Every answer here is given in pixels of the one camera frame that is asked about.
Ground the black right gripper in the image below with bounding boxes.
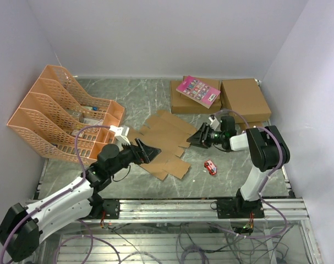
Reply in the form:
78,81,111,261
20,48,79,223
187,123,225,149

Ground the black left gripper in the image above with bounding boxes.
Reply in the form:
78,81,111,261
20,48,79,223
108,137,161,176

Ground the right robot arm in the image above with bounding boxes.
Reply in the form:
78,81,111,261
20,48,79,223
187,115,290,218

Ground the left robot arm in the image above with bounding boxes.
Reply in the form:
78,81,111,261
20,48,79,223
0,139,161,262

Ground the closed cardboard box under book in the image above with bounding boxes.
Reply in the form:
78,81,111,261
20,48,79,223
170,76,222,114

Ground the large closed cardboard box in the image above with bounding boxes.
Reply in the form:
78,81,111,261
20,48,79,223
221,79,271,123

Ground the red toy ambulance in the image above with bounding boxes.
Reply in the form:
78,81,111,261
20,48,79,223
204,159,217,175

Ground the pink book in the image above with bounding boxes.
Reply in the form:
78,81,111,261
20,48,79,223
176,75,221,109

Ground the orange plastic file organizer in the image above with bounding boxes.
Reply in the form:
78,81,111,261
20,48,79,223
7,65,125,165

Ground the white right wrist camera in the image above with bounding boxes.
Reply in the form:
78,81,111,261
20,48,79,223
209,114,220,130

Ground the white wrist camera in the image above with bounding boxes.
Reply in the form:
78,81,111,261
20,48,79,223
209,114,220,130
109,125,130,145

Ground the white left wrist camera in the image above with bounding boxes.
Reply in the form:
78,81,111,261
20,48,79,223
109,125,130,145

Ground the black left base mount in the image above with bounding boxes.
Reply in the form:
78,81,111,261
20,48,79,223
102,199,121,219

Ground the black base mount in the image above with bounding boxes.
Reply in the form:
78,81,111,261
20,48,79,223
216,197,265,219
102,199,121,219

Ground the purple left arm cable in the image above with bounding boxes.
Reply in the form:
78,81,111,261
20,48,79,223
1,125,118,262

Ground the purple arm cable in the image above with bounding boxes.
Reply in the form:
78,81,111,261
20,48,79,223
213,109,291,240
1,125,118,262

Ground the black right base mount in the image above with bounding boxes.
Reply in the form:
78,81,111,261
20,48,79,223
216,197,265,219

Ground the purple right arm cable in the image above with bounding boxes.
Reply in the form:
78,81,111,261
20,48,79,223
213,109,291,240

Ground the aluminium mounting rail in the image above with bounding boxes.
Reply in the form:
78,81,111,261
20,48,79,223
26,198,310,221

